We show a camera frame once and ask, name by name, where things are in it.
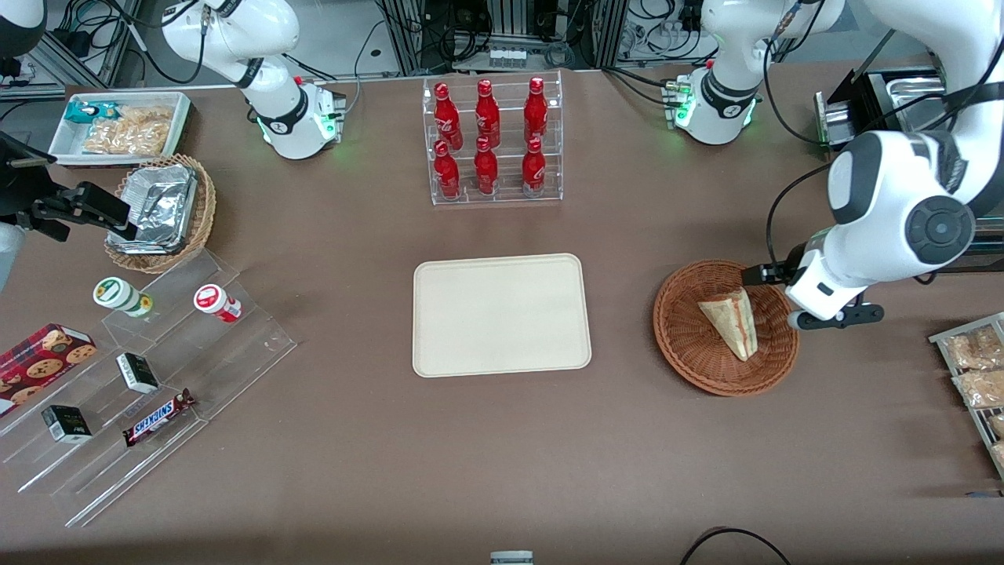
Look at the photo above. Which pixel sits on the paper triangle sandwich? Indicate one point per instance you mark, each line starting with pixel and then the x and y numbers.
pixel 733 322

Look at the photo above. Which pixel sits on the white rectangular snack tray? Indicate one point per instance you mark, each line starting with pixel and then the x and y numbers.
pixel 67 145

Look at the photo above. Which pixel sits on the green capped small bottle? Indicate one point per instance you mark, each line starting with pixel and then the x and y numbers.
pixel 118 295

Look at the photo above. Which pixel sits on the light tan wicker basket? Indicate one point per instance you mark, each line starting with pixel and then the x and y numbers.
pixel 202 212

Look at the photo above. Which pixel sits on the clear acrylic stepped shelf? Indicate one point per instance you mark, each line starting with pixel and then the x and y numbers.
pixel 235 353

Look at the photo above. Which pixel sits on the silver foil containers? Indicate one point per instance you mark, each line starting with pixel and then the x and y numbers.
pixel 161 204

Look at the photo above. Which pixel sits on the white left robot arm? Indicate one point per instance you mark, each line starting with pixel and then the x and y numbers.
pixel 886 212

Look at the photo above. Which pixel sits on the teal snack packet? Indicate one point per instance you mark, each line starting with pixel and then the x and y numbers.
pixel 82 111

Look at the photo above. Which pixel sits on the clear bagged pastry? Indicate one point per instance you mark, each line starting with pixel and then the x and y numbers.
pixel 973 349
pixel 999 455
pixel 980 388
pixel 998 425

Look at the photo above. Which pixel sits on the brown snickers bar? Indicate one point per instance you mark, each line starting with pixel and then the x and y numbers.
pixel 157 417

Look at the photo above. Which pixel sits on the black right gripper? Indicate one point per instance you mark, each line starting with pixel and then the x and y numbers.
pixel 22 195

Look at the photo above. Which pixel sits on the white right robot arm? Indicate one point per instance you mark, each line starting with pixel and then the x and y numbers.
pixel 267 31

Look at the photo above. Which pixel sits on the red plaid cookie box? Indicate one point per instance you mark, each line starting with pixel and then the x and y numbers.
pixel 39 365

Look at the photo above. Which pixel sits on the red cola bottle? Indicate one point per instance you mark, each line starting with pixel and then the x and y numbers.
pixel 536 114
pixel 447 174
pixel 534 171
pixel 485 171
pixel 447 118
pixel 487 116

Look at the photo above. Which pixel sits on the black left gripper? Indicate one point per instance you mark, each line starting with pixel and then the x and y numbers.
pixel 794 265

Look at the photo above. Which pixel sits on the red capped small bottle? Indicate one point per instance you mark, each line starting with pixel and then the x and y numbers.
pixel 213 301

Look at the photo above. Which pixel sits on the clear acrylic bottle rack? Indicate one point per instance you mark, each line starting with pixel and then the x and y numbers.
pixel 510 192

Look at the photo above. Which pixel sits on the clear bag of chips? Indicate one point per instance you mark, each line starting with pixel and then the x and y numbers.
pixel 133 133

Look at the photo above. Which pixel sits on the brown round wicker basket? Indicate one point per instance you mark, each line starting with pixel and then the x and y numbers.
pixel 690 345

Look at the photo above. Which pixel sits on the grey device at table edge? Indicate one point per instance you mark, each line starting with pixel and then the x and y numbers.
pixel 511 558

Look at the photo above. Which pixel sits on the beige plastic serving tray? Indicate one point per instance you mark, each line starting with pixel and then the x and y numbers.
pixel 502 314

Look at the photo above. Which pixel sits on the black food warmer machine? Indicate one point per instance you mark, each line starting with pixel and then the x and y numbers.
pixel 871 98

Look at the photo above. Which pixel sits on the small black carton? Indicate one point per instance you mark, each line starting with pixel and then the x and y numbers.
pixel 67 424
pixel 137 373

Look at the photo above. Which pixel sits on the white power strip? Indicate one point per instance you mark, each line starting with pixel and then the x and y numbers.
pixel 508 56

